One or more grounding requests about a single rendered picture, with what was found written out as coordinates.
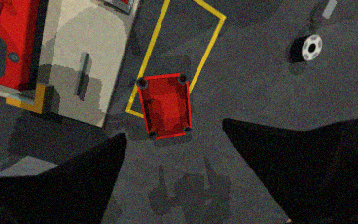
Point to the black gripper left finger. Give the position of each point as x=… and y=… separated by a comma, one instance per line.
x=75, y=192

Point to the black tyre with silver hub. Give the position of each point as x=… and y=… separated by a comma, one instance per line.
x=306, y=48

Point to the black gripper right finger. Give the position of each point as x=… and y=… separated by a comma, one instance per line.
x=295, y=166

